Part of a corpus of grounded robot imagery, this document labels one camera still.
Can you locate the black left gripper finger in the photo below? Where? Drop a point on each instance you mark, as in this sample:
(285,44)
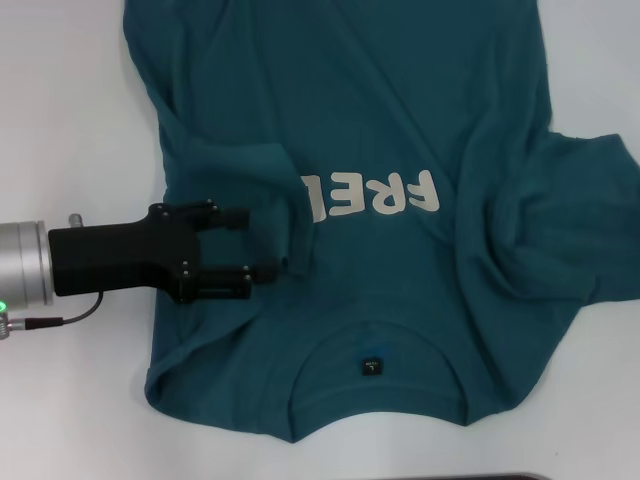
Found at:
(232,218)
(220,285)

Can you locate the silver left wrist plug stub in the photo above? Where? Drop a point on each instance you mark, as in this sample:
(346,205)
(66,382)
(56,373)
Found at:
(76,220)

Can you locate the teal blue printed t-shirt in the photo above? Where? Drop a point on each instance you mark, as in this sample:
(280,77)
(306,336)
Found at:
(350,75)

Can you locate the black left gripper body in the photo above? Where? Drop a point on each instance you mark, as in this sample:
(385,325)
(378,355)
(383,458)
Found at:
(115,260)

